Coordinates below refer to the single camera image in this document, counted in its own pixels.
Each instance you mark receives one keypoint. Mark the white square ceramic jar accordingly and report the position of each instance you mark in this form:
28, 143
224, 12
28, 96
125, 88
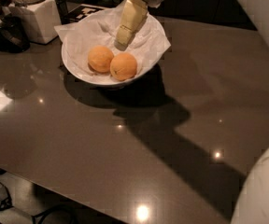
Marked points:
38, 18

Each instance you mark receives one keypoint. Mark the dark round pot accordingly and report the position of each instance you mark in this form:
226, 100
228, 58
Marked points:
13, 38

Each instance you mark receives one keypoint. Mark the black white marker card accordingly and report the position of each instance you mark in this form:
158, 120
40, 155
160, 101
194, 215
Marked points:
81, 12

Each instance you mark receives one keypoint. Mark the orange fruit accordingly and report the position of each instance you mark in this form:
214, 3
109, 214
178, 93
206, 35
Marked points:
99, 59
123, 66

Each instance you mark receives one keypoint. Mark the small dark cup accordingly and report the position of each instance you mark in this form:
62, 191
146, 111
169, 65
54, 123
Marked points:
62, 8

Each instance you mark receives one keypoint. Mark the white crumpled paper liner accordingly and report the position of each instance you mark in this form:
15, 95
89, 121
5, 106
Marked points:
91, 31

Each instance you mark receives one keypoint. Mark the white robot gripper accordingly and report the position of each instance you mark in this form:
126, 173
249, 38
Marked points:
132, 15

